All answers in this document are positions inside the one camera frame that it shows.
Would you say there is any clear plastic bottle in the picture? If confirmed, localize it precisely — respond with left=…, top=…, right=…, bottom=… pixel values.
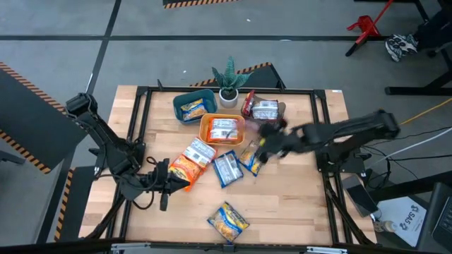
left=373, top=219, right=398, bottom=234

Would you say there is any yellow-orange plastic bin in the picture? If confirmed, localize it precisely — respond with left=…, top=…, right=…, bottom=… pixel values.
left=198, top=113, right=246, bottom=147

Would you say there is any black smartphone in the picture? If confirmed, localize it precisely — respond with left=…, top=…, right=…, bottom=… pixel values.
left=343, top=174, right=379, bottom=217

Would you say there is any large black hazard-striped mat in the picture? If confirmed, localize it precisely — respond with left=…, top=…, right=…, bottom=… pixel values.
left=0, top=61, right=93, bottom=175

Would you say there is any black stand foot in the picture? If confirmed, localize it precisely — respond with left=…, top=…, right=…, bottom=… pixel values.
left=345, top=35, right=371, bottom=58
left=0, top=150, right=26, bottom=166

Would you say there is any snake plant in white pot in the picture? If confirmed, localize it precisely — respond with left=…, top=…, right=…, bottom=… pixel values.
left=210, top=56, right=254, bottom=109

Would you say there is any narrow black hazard-striped mat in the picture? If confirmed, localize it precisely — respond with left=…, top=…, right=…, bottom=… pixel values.
left=35, top=165, right=98, bottom=244

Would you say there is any red metal stand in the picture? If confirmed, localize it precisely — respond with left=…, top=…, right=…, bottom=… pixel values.
left=346, top=0, right=395, bottom=45

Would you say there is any blue Maruchan noodle packet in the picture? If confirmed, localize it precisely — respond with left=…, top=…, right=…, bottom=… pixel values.
left=180, top=98, right=208, bottom=123
left=211, top=150, right=244, bottom=189
left=238, top=139, right=266, bottom=177
left=206, top=201, right=251, bottom=243

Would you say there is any black desk frame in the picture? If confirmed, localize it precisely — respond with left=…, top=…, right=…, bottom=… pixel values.
left=384, top=45, right=452, bottom=97

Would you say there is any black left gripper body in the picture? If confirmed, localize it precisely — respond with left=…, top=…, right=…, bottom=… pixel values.
left=150, top=157, right=172, bottom=212

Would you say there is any black desk leg bar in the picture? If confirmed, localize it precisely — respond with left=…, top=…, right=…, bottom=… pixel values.
left=369, top=170, right=452, bottom=204

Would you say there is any teal plastic bin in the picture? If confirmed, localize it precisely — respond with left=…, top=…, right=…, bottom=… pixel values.
left=172, top=88, right=218, bottom=125

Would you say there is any black hazard-striped floor mat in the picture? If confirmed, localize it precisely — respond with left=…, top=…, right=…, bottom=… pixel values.
left=190, top=61, right=287, bottom=90
left=162, top=0, right=241, bottom=10

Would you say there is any silver camera mount bar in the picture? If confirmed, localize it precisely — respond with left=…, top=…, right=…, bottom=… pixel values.
left=109, top=241, right=349, bottom=254

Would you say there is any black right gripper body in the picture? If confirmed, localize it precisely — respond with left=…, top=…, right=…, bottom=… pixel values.
left=259, top=119, right=305, bottom=157

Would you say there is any black floor cable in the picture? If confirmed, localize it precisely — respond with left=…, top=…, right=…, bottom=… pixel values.
left=384, top=126, right=452, bottom=142

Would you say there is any person's leg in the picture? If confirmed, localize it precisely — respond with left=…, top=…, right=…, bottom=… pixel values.
left=412, top=8, right=452, bottom=52

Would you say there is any person's shoe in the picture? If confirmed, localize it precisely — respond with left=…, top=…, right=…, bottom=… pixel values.
left=384, top=33, right=420, bottom=63

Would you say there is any yellow extension cable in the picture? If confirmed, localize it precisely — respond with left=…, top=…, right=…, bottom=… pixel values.
left=400, top=97, right=452, bottom=126

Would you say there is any white floor cable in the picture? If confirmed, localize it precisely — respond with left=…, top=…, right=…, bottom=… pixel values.
left=393, top=127, right=452, bottom=155

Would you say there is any grey-brown plastic bin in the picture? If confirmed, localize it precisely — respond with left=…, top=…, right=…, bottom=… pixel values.
left=240, top=90, right=287, bottom=132

